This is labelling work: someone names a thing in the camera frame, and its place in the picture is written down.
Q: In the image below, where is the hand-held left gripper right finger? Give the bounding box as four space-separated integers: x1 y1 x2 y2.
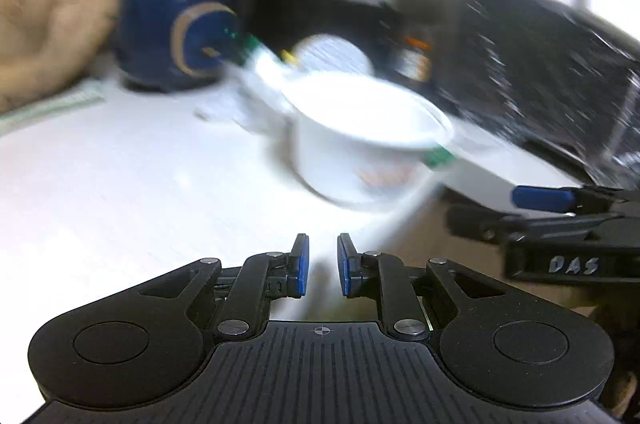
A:
336 233 508 342

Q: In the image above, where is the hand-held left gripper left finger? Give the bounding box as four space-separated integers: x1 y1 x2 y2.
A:
137 233 311 342

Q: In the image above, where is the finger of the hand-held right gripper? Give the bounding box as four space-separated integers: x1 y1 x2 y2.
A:
446 204 640 249
511 185 633 215

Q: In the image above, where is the green snack packet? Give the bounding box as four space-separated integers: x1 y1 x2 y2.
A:
424 148 455 171

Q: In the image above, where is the white plastic bowl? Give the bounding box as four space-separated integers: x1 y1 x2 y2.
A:
280 71 456 211

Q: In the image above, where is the black shiny foil bag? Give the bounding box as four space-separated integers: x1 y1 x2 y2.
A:
434 0 640 185

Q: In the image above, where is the glass jar with orange label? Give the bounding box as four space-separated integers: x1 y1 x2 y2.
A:
394 31 436 85

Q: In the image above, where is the clear plastic bag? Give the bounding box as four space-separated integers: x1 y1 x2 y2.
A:
194 48 297 135

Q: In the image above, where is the glittery round yellow-rimmed lid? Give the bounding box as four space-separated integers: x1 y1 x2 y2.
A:
282 34 376 78

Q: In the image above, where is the black open-lid cooker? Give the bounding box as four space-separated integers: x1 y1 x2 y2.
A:
222 0 441 99

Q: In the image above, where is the navy blue rice cooker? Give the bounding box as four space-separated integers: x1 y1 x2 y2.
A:
111 0 246 93

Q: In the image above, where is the green striped knitted cloth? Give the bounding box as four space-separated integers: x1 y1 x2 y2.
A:
0 86 106 135

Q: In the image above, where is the round wooden board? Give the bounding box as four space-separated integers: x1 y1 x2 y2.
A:
0 0 128 115

